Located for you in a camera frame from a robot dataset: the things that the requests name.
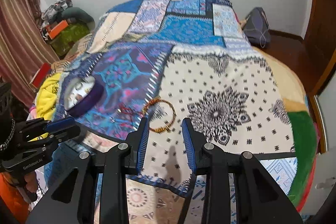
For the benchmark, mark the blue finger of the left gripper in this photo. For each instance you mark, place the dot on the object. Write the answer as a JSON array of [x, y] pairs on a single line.
[[60, 125]]

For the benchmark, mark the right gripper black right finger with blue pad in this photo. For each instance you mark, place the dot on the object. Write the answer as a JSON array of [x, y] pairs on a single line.
[[259, 198]]

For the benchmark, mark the purple heart-shaped jewelry box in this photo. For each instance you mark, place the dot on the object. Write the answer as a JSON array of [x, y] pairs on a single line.
[[82, 94]]

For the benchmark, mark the yellow cartoon blanket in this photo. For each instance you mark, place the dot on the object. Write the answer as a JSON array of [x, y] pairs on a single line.
[[47, 96]]

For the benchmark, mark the red box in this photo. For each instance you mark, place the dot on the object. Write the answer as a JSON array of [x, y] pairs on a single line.
[[40, 75]]

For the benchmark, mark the red striped curtain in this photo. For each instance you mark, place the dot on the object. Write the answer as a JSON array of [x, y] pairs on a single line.
[[23, 50]]

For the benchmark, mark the striped bedsheet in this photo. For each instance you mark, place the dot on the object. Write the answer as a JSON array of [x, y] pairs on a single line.
[[79, 47]]

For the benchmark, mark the green patterned storage box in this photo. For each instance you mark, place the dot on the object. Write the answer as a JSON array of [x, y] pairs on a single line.
[[65, 40]]

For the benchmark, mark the orange box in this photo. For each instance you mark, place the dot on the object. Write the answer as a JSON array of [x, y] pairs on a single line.
[[54, 31]]

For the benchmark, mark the pile of clothes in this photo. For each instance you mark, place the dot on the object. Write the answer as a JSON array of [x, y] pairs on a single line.
[[63, 10]]

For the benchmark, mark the patchwork patterned bed blanket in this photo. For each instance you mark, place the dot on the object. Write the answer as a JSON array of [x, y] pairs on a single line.
[[168, 60]]

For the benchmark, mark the brown wooden door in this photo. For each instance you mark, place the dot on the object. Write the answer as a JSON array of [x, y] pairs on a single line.
[[320, 43]]

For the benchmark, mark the grey purple backpack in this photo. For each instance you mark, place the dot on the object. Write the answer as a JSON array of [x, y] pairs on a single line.
[[256, 28]]

